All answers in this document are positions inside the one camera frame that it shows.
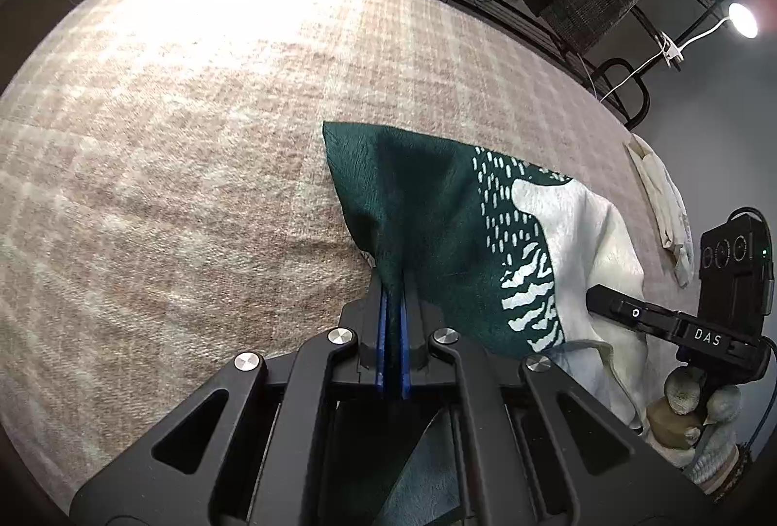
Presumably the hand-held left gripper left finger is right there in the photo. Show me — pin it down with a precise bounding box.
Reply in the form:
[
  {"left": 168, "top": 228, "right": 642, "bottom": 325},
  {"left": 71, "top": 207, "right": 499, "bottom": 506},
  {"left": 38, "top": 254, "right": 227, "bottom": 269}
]
[{"left": 69, "top": 283, "right": 395, "bottom": 526}]

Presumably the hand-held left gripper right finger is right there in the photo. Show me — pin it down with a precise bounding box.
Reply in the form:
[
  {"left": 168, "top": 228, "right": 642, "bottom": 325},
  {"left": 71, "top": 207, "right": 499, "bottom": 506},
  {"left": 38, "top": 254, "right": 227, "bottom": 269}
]
[{"left": 397, "top": 285, "right": 720, "bottom": 526}]

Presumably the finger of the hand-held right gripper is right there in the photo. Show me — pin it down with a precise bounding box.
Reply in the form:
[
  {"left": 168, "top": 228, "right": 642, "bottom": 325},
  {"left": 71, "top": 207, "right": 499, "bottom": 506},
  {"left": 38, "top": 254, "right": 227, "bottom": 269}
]
[{"left": 584, "top": 285, "right": 682, "bottom": 341}]

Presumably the beige plaid blanket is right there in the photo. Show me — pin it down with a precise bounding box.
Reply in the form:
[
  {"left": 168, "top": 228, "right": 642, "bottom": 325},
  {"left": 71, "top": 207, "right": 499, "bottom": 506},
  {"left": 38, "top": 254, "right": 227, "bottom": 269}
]
[{"left": 0, "top": 0, "right": 708, "bottom": 503}]

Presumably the black metal chair frame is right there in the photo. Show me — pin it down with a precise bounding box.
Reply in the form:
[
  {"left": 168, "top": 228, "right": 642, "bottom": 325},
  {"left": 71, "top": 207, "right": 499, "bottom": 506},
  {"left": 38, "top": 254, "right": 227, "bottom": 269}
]
[{"left": 591, "top": 56, "right": 652, "bottom": 130}]

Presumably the round clip lamp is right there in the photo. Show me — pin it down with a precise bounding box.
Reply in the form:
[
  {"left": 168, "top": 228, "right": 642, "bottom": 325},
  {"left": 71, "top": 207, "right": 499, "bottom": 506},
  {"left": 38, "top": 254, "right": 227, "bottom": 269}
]
[{"left": 660, "top": 0, "right": 761, "bottom": 68}]

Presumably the green and white printed shirt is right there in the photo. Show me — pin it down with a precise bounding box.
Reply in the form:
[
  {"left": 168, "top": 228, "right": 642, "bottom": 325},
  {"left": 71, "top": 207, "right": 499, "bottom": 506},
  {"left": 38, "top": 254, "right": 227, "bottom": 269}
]
[{"left": 321, "top": 120, "right": 655, "bottom": 526}]

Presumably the white cloth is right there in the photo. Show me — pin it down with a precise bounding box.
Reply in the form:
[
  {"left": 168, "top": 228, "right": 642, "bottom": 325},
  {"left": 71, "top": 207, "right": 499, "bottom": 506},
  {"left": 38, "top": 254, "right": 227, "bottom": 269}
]
[{"left": 625, "top": 133, "right": 696, "bottom": 288}]

